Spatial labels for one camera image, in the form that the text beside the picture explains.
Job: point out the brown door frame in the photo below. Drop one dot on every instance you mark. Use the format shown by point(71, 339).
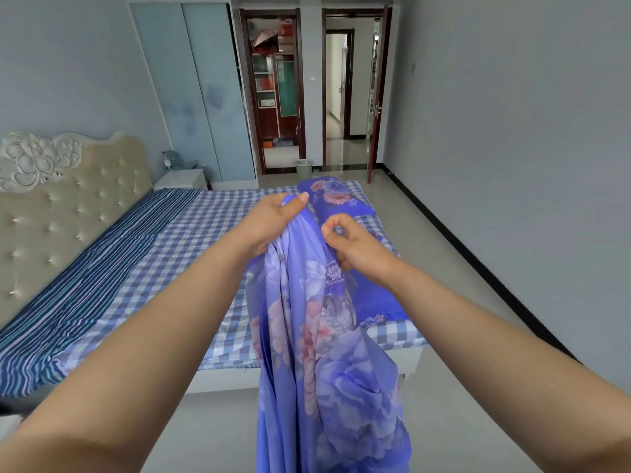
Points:
point(300, 93)
point(324, 93)

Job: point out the person's left hand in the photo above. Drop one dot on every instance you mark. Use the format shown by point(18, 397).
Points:
point(264, 224)

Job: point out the frosted glass sliding wardrobe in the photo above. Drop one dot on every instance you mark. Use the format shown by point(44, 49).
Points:
point(197, 93)

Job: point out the blue white checked bedsheet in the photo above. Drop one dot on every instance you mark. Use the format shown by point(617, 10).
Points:
point(197, 231)

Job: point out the blue striped blanket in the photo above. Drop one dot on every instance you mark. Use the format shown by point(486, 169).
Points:
point(84, 285)

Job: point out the person's right hand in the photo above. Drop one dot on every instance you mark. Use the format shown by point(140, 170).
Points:
point(367, 256)

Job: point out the person's left thumb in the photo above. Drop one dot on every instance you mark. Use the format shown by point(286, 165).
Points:
point(296, 204)

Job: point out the person's right thumb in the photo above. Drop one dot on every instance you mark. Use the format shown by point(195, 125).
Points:
point(335, 241)

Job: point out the person's left forearm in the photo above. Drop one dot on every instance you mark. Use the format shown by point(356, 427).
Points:
point(138, 354)

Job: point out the black baseboard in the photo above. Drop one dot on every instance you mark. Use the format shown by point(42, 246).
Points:
point(468, 256)

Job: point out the person's right forearm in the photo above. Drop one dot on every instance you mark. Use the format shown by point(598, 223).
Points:
point(493, 354)

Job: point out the white bed frame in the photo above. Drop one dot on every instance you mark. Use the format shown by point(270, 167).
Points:
point(226, 379)

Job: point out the pink umbrella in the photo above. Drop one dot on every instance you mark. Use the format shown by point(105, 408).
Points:
point(264, 39)

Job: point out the green waste bin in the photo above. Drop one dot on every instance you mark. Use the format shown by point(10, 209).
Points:
point(304, 169)

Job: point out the open brown wooden door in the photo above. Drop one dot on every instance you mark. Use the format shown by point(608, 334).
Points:
point(377, 103)

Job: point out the beige tufted headboard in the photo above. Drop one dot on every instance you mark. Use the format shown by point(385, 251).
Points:
point(59, 216)

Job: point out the blue floral duvet cover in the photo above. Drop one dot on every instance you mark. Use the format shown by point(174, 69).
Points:
point(340, 379)

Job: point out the brown storage shelf unit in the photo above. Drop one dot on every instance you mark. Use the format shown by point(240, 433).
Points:
point(268, 113)

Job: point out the white nightstand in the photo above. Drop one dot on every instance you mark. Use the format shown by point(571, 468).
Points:
point(181, 179)

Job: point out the small green desk fan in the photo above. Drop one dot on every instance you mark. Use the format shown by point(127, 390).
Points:
point(173, 160)

